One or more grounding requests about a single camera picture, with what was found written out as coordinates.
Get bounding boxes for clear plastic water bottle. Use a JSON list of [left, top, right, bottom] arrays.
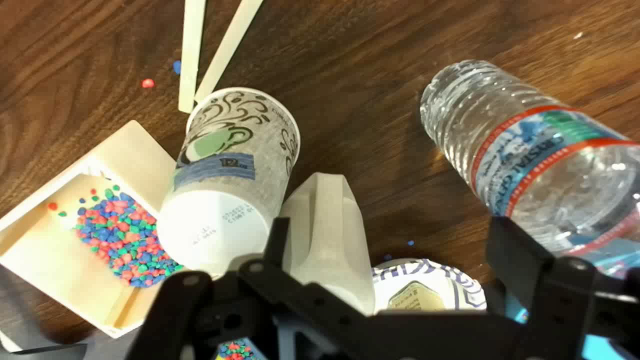
[[419, 57, 640, 267]]

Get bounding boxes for small wooden block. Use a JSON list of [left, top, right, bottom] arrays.
[[387, 278, 448, 311]]

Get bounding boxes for printed paper coffee cup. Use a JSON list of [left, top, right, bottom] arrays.
[[156, 86, 302, 278]]

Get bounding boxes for white plastic fork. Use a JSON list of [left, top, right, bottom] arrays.
[[194, 0, 267, 104]]

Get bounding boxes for colourful beads in yellow bowl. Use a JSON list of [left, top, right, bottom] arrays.
[[217, 337, 259, 360]]

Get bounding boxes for white square tray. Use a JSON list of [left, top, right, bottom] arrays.
[[0, 117, 187, 340]]

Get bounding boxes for colourful beads in white tray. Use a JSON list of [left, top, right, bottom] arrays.
[[47, 182, 183, 289]]

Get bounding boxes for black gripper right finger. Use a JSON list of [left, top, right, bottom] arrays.
[[486, 215, 598, 335]]

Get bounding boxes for white plastic spoon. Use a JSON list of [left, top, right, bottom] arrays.
[[179, 0, 209, 113]]

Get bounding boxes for blue patterned paper plate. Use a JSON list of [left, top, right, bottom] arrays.
[[369, 258, 489, 315]]

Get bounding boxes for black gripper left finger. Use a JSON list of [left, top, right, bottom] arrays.
[[238, 215, 317, 301]]

